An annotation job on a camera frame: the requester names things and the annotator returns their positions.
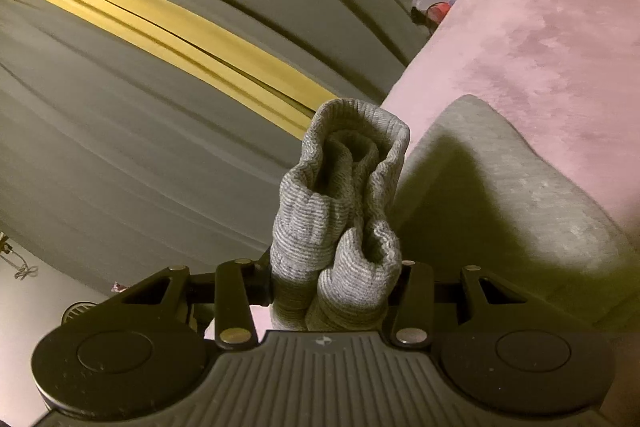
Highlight grey curtain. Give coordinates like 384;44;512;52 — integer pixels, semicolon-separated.
1;0;427;291

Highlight grey sweatpants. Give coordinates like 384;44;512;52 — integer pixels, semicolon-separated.
270;95;639;334

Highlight round black fan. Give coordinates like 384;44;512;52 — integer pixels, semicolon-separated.
61;301;96;325

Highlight pink bed blanket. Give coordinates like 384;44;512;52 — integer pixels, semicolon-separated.
249;0;640;333

